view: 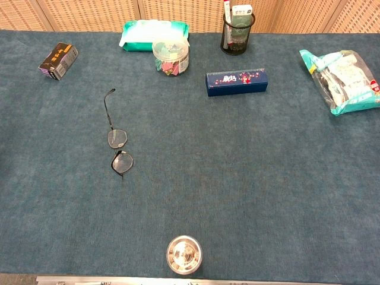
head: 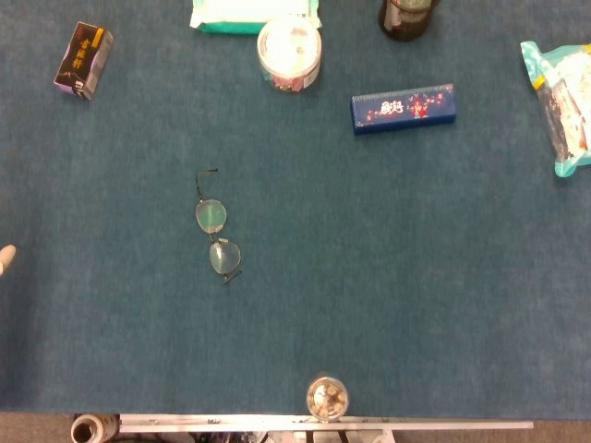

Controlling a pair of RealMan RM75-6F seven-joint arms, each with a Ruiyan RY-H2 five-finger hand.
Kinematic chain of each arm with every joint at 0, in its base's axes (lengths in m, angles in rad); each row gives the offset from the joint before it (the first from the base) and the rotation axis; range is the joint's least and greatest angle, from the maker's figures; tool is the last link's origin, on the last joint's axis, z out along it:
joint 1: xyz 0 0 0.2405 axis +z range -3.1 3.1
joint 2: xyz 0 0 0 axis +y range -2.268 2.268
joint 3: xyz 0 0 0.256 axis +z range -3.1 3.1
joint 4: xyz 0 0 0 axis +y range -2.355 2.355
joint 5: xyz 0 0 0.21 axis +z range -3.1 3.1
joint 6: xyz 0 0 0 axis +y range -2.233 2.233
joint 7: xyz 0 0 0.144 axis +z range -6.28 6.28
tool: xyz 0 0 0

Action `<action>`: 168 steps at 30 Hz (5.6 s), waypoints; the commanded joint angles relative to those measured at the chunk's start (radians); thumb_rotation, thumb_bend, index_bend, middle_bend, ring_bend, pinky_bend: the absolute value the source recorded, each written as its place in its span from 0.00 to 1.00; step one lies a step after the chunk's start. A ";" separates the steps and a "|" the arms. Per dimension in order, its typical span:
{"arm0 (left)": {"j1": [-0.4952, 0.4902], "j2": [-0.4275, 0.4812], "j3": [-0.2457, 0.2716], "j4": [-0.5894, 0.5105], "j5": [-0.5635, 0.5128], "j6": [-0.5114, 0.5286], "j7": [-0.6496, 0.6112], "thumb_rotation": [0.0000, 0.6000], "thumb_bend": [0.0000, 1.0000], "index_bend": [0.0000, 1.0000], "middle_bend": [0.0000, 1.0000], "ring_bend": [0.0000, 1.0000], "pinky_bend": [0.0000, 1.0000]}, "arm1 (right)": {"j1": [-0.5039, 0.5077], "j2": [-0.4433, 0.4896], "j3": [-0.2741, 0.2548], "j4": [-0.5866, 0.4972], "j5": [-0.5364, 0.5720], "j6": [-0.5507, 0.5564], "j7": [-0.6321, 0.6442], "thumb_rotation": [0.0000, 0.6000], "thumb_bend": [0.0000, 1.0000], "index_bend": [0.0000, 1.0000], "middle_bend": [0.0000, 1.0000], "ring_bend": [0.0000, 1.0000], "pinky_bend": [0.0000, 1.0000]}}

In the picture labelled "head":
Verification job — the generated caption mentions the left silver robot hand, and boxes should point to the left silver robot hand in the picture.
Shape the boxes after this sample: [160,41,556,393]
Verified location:
[0,244,18,278]

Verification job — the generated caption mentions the long blue printed box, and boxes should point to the long blue printed box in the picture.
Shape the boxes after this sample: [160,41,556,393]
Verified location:
[351,83,459,136]

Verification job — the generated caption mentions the green white wet wipes pack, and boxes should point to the green white wet wipes pack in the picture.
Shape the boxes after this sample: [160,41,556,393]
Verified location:
[189,0,320,35]

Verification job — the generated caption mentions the thin black framed eyeglasses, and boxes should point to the thin black framed eyeglasses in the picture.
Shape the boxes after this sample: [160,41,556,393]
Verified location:
[195,167,243,285]

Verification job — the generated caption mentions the brown tape roll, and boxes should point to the brown tape roll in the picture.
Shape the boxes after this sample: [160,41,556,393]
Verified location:
[70,413,120,443]

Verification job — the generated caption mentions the aluminium table edge rail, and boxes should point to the aluminium table edge rail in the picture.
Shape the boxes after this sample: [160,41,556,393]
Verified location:
[118,413,535,434]

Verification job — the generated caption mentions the black box with gold text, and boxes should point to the black box with gold text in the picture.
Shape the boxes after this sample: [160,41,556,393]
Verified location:
[53,20,115,102]

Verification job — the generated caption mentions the teal clear snack bag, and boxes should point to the teal clear snack bag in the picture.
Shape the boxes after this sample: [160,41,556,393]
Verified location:
[520,41,591,179]

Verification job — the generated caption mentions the clear jar of colourful clips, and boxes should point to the clear jar of colourful clips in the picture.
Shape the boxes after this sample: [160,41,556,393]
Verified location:
[256,15,323,94]

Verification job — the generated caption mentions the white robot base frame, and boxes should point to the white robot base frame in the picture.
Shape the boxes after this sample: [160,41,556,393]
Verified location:
[188,429,396,443]

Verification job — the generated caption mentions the black mesh pen holder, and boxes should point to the black mesh pen holder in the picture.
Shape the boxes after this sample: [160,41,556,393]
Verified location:
[378,0,440,42]

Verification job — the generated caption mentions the round clear jar silver lid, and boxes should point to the round clear jar silver lid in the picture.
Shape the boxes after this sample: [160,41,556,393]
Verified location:
[306,374,350,424]

